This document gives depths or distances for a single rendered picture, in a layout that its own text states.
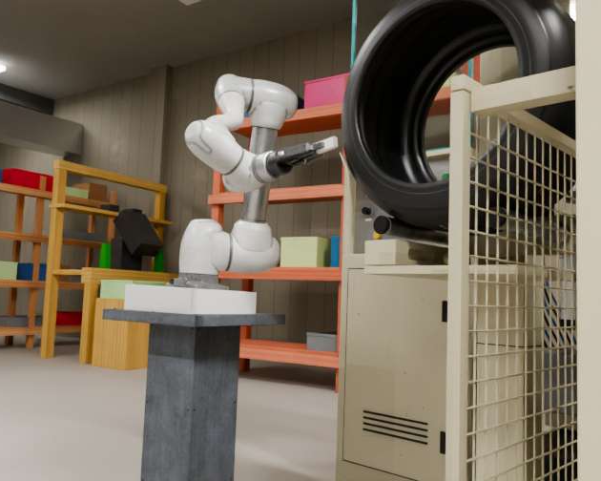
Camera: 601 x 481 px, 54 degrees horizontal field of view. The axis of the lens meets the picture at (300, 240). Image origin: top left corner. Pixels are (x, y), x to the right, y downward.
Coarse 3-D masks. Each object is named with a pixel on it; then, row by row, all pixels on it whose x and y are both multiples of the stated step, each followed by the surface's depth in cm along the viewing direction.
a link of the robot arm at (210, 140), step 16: (224, 96) 217; (240, 96) 219; (224, 112) 214; (240, 112) 212; (192, 128) 173; (208, 128) 172; (224, 128) 180; (192, 144) 172; (208, 144) 172; (224, 144) 174; (208, 160) 176; (224, 160) 176
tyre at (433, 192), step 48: (432, 0) 131; (480, 0) 123; (528, 0) 118; (384, 48) 142; (432, 48) 159; (480, 48) 153; (528, 48) 115; (384, 96) 161; (432, 96) 164; (384, 144) 163; (528, 144) 115; (384, 192) 136; (432, 192) 127; (480, 192) 121; (528, 192) 121
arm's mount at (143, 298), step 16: (128, 288) 225; (144, 288) 220; (160, 288) 215; (176, 288) 210; (192, 288) 207; (128, 304) 224; (144, 304) 219; (160, 304) 214; (176, 304) 209; (192, 304) 206; (208, 304) 212; (224, 304) 219; (240, 304) 226
